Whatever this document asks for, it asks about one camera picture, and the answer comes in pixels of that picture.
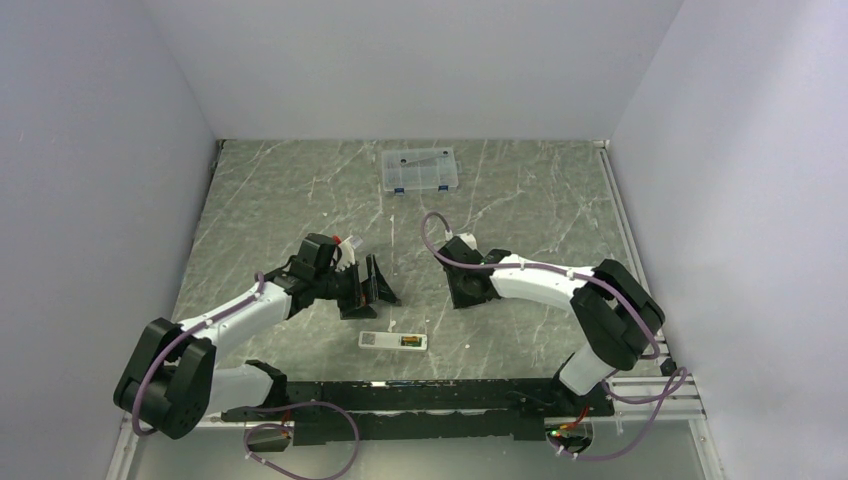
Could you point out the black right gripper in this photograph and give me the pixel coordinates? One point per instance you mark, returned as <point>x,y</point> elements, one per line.
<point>460,301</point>

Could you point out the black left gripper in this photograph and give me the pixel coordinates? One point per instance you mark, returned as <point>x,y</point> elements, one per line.
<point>355,306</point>

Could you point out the white remote control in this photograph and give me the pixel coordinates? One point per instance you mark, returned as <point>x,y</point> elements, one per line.
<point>389,341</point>

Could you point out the gold green AAA battery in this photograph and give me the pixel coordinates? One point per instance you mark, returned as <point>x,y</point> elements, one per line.
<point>411,341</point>

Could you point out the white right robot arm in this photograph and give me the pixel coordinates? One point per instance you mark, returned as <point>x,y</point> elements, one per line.
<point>618,317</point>

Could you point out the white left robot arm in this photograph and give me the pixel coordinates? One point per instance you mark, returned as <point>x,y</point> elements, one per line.
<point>171,380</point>

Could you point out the clear plastic organizer box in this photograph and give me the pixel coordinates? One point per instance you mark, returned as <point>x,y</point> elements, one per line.
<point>422,169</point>

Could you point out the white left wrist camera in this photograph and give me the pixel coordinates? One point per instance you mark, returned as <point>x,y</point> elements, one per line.
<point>347,251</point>

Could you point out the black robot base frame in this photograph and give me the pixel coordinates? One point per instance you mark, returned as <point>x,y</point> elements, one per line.
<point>324,411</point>

